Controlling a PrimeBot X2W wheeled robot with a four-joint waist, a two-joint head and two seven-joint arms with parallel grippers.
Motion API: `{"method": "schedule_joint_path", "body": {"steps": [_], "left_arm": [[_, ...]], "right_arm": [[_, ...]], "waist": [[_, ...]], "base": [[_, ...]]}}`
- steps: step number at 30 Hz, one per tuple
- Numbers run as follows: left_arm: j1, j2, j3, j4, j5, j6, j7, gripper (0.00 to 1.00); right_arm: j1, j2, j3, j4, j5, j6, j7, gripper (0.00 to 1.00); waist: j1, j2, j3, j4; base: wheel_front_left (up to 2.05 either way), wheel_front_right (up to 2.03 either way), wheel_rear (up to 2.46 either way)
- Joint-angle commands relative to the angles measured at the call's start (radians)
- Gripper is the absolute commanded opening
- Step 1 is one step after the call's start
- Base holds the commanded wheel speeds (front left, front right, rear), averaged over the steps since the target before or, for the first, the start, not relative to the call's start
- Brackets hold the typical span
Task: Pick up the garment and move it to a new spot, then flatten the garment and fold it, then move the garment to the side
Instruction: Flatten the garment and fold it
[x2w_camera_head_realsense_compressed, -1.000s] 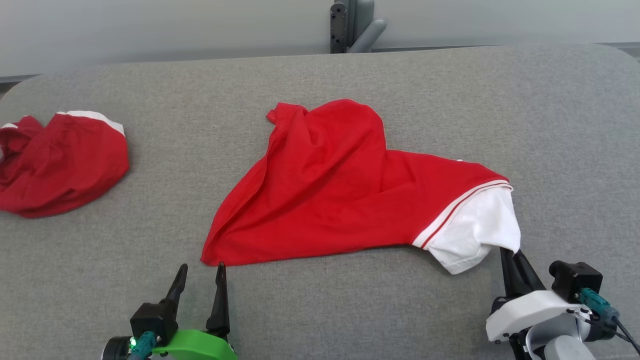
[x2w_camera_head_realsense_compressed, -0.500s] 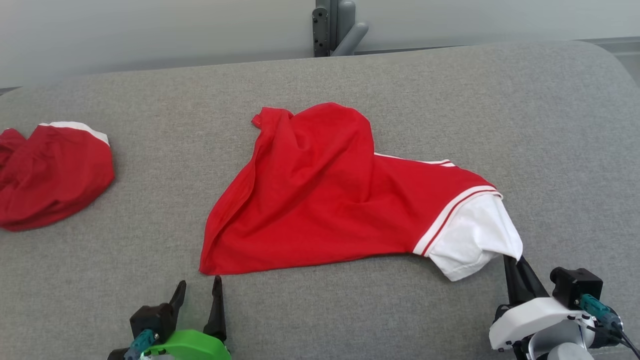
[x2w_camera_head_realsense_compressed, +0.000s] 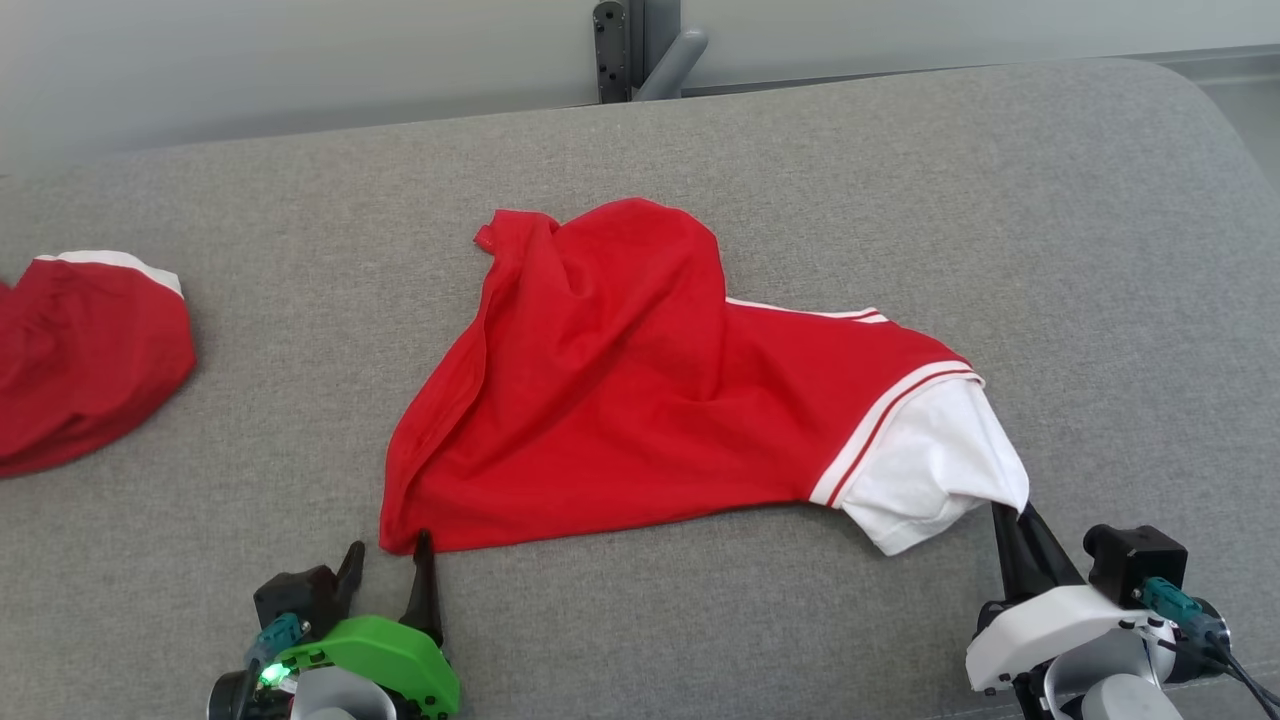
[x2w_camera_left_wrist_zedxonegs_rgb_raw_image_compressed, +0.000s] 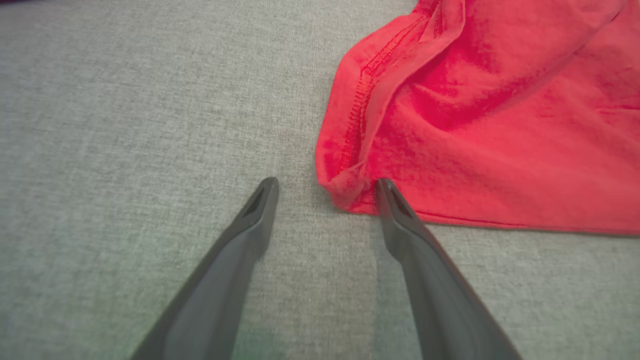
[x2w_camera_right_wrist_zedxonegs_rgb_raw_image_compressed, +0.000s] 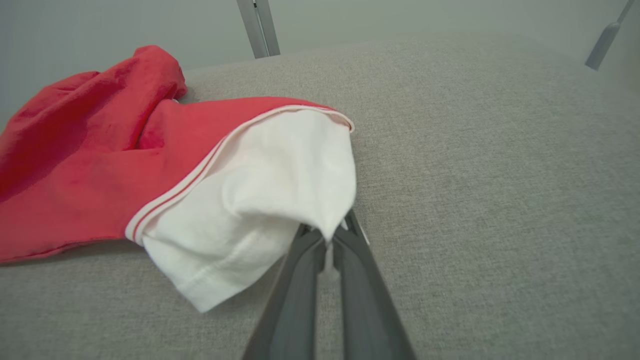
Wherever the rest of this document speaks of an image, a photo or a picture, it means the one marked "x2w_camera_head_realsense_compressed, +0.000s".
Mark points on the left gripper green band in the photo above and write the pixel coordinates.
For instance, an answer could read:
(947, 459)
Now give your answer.
(390, 655)

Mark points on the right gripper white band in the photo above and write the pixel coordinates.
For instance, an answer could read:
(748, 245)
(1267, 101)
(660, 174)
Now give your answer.
(1050, 625)

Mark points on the red basketball jersey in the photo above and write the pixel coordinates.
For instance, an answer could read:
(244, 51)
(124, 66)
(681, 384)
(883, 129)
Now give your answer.
(620, 400)

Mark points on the red white shorts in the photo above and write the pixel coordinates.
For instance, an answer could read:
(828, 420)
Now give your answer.
(90, 360)

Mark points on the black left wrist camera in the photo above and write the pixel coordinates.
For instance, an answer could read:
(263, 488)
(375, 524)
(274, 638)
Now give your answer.
(295, 595)

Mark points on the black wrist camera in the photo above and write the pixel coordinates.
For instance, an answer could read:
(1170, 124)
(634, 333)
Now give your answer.
(295, 595)
(1135, 560)

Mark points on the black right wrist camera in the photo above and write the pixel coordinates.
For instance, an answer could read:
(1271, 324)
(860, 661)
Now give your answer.
(1135, 560)

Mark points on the grey metal frame bracket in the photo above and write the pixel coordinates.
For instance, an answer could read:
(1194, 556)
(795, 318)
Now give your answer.
(640, 45)

